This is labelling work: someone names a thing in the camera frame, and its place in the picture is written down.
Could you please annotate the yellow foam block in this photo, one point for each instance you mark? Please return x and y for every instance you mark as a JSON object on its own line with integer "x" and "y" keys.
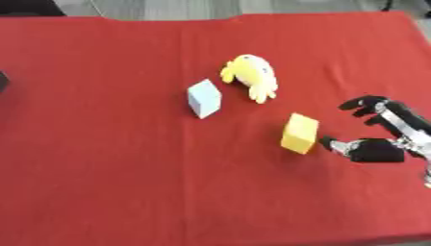
{"x": 299, "y": 133}

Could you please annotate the black chair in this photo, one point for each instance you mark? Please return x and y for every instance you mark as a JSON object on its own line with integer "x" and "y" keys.
{"x": 28, "y": 7}

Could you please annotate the black box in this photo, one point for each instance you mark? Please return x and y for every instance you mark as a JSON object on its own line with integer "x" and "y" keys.
{"x": 3, "y": 81}

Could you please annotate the pale blue foam block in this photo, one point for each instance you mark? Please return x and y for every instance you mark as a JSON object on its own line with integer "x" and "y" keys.
{"x": 204, "y": 98}

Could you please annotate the yellow soft toy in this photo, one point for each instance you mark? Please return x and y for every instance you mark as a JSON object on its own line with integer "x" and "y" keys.
{"x": 253, "y": 77}

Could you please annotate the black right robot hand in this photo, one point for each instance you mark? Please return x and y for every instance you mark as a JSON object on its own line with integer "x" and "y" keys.
{"x": 377, "y": 150}

